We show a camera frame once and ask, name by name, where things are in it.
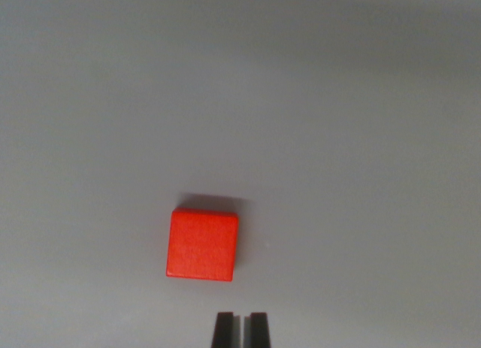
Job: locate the white plastic tray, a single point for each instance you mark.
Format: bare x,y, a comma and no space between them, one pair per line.
300,100

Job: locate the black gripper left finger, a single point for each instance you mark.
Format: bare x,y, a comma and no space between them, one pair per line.
224,331

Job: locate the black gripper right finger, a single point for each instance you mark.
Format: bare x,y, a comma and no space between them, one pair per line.
260,331

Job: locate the red wooden cube block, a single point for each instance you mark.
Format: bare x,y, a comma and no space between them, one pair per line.
203,244

